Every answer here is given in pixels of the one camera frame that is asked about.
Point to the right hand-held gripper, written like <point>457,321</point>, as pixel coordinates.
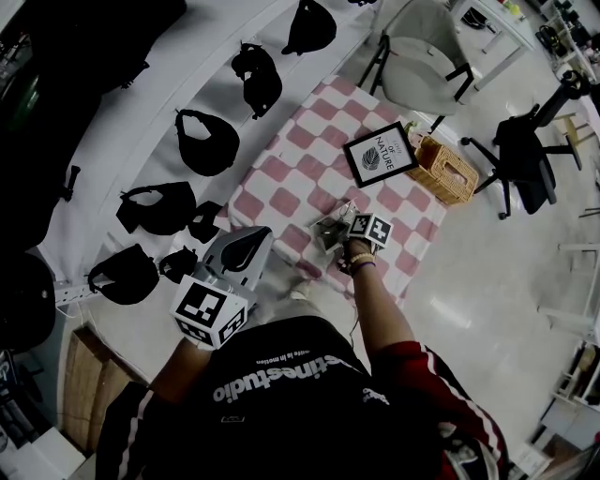
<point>370,229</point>

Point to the wicker tissue box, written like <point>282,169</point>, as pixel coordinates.
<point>445,173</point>

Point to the person's black red shirt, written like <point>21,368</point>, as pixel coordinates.
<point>304,412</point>

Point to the white office desk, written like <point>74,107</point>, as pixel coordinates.
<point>562,28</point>

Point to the person's leg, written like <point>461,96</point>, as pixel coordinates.
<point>300,307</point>

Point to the white open shelf unit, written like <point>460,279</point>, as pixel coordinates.
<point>569,379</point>

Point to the person's right forearm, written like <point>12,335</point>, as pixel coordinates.
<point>375,300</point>

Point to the black picture frame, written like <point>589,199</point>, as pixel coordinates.
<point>382,154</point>

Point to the grey armchair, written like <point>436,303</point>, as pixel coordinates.
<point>422,61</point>

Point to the thin-framed round eyeglasses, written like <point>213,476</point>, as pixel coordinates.
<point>349,209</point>

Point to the white long desk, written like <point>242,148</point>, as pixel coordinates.
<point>562,316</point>

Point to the round white wooden-legged table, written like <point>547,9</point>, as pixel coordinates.
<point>574,126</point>

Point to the row of black caps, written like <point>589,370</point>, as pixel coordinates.
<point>206,145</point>

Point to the black office chair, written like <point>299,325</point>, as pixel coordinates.
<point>525,154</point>

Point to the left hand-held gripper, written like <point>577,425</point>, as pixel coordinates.
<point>206,304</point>

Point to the person's left forearm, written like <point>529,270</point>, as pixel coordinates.
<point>183,375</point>

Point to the white shelving rack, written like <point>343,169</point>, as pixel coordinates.
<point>140,117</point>

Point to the small colourful toys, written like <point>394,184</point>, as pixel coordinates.
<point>514,8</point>

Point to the pink white checked tablecloth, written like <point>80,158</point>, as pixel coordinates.
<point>300,187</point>

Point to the brown cardboard box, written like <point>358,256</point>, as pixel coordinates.
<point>94,384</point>

